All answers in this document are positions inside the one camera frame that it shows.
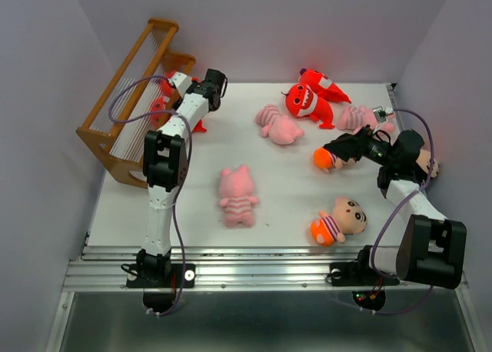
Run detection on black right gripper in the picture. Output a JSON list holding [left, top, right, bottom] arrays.
[[323, 124, 395, 167]]

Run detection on red shark plush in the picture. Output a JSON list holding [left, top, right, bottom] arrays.
[[149, 96, 208, 133], [299, 68, 351, 104], [155, 70, 176, 98], [284, 83, 335, 130]]

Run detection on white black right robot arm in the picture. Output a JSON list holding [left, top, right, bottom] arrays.
[[324, 127, 467, 289]]

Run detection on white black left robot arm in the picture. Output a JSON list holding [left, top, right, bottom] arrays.
[[122, 68, 228, 289]]

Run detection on wooden tiered shelf rack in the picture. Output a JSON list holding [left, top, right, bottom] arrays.
[[76, 18, 196, 188]]

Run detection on pink striped pig plush right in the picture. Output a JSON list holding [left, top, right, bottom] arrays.
[[336, 105, 377, 131]]

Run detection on pink striped pig plush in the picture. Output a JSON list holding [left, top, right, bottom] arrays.
[[336, 105, 377, 131], [218, 164, 259, 227], [255, 104, 304, 145]]

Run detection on boy doll orange pants middle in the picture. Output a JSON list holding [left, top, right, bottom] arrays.
[[313, 148, 355, 173]]

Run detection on boy doll orange pants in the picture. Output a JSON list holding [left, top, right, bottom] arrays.
[[416, 147, 440, 181], [313, 148, 355, 173], [310, 197, 368, 247]]

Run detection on boy doll orange pants right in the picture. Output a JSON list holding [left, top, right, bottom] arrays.
[[416, 147, 440, 181]]

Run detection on boy doll orange pants front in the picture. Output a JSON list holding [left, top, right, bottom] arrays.
[[310, 197, 368, 247]]

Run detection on pink striped pig plush back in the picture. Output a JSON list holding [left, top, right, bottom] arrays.
[[255, 104, 304, 145]]

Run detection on pink striped pig plush front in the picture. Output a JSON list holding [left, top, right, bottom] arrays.
[[218, 164, 259, 227]]

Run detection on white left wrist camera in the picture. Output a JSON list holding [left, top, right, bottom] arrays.
[[168, 71, 193, 98]]

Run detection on aluminium front mounting rail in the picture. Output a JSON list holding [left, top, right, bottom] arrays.
[[61, 245, 470, 294]]

